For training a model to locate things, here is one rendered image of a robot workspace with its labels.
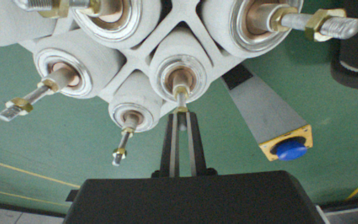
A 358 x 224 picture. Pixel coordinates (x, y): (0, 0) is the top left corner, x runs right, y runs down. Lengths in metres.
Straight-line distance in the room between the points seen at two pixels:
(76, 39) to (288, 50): 0.56
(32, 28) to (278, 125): 0.38
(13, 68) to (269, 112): 0.81
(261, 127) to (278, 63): 0.36
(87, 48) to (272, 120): 0.30
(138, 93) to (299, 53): 0.54
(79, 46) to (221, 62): 0.23
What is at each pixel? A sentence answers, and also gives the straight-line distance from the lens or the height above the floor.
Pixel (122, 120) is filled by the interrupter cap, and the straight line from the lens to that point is 0.25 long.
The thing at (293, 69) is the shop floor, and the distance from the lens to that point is 0.61.
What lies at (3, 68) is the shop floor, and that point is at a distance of 0.79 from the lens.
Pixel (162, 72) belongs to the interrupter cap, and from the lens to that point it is 0.17.
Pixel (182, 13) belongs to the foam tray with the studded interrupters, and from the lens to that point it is 0.23.
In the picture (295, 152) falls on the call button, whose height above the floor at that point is 0.33.
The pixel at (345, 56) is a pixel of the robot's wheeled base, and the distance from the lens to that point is 0.60.
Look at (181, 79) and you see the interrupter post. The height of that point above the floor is 0.27.
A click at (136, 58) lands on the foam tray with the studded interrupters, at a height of 0.18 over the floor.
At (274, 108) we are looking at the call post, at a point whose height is 0.26.
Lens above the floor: 0.41
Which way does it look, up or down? 48 degrees down
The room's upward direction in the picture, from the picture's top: 179 degrees clockwise
